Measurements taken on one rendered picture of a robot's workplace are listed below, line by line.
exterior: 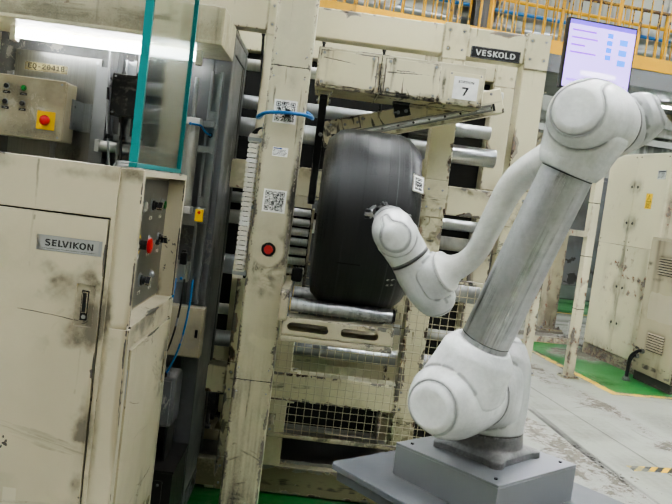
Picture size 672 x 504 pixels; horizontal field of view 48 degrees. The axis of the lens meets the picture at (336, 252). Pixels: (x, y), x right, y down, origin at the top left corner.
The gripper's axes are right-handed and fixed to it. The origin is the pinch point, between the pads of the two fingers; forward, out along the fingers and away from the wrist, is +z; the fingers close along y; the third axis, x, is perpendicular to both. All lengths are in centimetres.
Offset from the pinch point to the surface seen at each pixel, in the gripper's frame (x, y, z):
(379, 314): 37.3, -5.4, 19.2
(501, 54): -52, -46, 98
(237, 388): 70, 37, 22
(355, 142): -15.3, 9.9, 25.9
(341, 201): 1.5, 12.1, 11.4
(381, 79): -36, 2, 64
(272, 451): 118, 24, 73
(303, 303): 37.1, 19.2, 19.4
